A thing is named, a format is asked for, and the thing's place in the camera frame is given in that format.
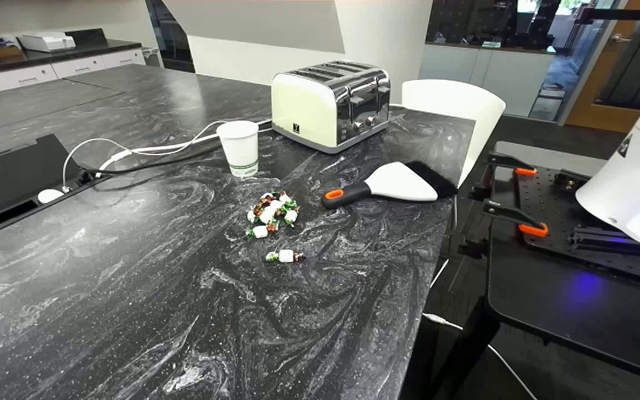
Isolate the cream and chrome toaster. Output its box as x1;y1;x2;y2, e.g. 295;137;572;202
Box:
272;61;392;153

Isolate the pile of wrapped candies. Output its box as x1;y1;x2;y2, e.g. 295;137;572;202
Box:
247;191;301;227

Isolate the single wrapped candy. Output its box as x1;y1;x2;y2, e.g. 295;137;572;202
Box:
265;249;305;264

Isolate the small wrapped candy left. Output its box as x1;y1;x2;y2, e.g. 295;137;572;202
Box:
247;224;270;239

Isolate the white plastic cup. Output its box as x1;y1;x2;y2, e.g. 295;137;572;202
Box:
215;120;261;178

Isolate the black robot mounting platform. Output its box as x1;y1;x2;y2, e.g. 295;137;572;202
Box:
429;151;640;400

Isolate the white plug in box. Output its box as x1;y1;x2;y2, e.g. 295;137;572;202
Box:
36;189;67;204

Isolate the white printer on counter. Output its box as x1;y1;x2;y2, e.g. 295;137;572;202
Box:
19;32;75;52

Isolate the white cabinet counter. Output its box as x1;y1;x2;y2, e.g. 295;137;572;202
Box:
0;41;144;91

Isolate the white power cable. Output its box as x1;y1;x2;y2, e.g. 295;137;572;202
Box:
59;117;274;191

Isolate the orange handled clamp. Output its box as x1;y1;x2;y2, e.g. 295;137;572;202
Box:
482;200;550;241

